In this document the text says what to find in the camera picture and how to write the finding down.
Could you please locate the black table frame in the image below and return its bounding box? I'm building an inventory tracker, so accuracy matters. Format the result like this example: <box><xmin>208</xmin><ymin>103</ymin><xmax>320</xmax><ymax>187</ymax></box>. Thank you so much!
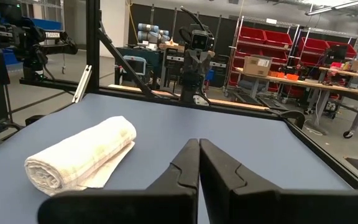
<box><xmin>19</xmin><ymin>77</ymin><xmax>358</xmax><ymax>190</ymax></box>

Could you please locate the black curved cable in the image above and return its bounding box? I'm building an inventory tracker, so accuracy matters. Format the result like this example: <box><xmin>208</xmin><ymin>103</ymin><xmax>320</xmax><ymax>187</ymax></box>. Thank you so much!
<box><xmin>280</xmin><ymin>110</ymin><xmax>306</xmax><ymax>130</ymax></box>

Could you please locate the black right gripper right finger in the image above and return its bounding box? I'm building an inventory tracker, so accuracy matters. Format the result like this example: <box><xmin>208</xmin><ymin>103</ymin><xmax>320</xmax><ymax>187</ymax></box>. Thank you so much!
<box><xmin>200</xmin><ymin>138</ymin><xmax>358</xmax><ymax>224</ymax></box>

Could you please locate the cardboard box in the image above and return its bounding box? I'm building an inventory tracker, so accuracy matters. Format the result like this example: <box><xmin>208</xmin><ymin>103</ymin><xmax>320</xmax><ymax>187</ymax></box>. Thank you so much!
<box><xmin>242</xmin><ymin>55</ymin><xmax>273</xmax><ymax>78</ymax></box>

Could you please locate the dark blue desk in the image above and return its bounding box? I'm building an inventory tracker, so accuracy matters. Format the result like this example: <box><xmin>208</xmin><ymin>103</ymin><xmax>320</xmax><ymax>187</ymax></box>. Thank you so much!
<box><xmin>116</xmin><ymin>46</ymin><xmax>167</xmax><ymax>88</ymax></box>

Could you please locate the black vertical frame post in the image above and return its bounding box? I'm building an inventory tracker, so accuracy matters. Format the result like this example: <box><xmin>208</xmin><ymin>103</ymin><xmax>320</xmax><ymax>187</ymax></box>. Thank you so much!
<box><xmin>85</xmin><ymin>0</ymin><xmax>101</xmax><ymax>93</ymax></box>

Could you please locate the white brown plaid towel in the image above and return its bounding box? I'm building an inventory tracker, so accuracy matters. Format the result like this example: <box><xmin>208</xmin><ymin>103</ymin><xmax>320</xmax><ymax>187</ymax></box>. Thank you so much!
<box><xmin>24</xmin><ymin>115</ymin><xmax>137</xmax><ymax>197</ymax></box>

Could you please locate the black diagonal frame strut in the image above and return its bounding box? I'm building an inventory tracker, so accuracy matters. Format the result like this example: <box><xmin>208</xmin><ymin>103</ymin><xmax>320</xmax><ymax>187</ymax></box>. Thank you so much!
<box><xmin>96</xmin><ymin>21</ymin><xmax>155</xmax><ymax>98</ymax></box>

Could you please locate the silver aluminium bar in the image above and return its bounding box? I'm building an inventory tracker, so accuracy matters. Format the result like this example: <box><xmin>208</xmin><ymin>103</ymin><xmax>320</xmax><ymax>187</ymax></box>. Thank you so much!
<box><xmin>71</xmin><ymin>64</ymin><xmax>93</xmax><ymax>103</ymax></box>

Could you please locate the wire shelf rack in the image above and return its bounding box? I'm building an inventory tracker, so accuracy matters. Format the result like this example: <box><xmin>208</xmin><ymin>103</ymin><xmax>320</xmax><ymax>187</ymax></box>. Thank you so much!
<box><xmin>224</xmin><ymin>15</ymin><xmax>301</xmax><ymax>98</ymax></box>
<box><xmin>296</xmin><ymin>27</ymin><xmax>358</xmax><ymax>68</ymax></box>

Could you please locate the black bench monitor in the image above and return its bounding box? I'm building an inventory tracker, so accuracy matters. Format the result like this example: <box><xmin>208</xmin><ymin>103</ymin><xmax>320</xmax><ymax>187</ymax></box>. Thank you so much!
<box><xmin>324</xmin><ymin>44</ymin><xmax>349</xmax><ymax>65</ymax></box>

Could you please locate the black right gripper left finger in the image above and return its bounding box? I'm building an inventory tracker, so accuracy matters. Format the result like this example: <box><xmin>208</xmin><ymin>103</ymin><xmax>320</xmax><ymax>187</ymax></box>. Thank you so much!
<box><xmin>37</xmin><ymin>138</ymin><xmax>201</xmax><ymax>224</ymax></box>

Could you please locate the red storage bin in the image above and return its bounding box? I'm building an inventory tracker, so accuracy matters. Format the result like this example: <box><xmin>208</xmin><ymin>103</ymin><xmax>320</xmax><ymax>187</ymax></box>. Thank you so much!
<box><xmin>239</xmin><ymin>26</ymin><xmax>267</xmax><ymax>44</ymax></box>
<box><xmin>326</xmin><ymin>40</ymin><xmax>358</xmax><ymax>59</ymax></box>
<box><xmin>299</xmin><ymin>37</ymin><xmax>329</xmax><ymax>54</ymax></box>
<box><xmin>264</xmin><ymin>30</ymin><xmax>293</xmax><ymax>48</ymax></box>

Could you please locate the long wooden workbench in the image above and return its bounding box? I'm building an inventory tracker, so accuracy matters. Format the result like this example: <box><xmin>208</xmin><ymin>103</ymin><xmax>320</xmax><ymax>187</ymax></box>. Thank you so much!
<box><xmin>234</xmin><ymin>66</ymin><xmax>358</xmax><ymax>139</ymax></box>

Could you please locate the yellow wall cable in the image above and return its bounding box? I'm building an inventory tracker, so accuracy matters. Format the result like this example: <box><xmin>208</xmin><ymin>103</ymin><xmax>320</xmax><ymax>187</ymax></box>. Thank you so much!
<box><xmin>125</xmin><ymin>0</ymin><xmax>140</xmax><ymax>45</ymax></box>

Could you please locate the long ceiling light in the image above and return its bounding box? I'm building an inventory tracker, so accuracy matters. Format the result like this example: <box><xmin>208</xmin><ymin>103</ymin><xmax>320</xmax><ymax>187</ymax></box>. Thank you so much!
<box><xmin>304</xmin><ymin>0</ymin><xmax>358</xmax><ymax>17</ymax></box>

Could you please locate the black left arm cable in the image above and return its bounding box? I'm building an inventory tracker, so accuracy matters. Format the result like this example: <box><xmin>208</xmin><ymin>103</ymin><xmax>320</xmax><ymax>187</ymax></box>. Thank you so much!
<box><xmin>178</xmin><ymin>6</ymin><xmax>211</xmax><ymax>45</ymax></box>

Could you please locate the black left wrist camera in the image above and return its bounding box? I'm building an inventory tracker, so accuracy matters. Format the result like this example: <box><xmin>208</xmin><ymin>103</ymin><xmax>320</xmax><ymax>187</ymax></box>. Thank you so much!
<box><xmin>190</xmin><ymin>30</ymin><xmax>215</xmax><ymax>52</ymax></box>

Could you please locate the blue storage bin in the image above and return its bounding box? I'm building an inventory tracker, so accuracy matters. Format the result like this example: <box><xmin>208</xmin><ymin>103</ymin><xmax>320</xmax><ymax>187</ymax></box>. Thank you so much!
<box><xmin>31</xmin><ymin>17</ymin><xmax>63</xmax><ymax>32</ymax></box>

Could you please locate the wooden table board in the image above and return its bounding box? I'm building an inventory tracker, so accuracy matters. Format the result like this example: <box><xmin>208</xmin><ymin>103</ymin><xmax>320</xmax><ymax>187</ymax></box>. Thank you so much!
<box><xmin>109</xmin><ymin>83</ymin><xmax>270</xmax><ymax>112</ymax></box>

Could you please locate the grey framed screen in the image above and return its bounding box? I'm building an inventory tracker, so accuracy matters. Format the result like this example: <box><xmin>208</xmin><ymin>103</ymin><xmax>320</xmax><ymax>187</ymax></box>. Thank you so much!
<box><xmin>122</xmin><ymin>55</ymin><xmax>147</xmax><ymax>77</ymax></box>

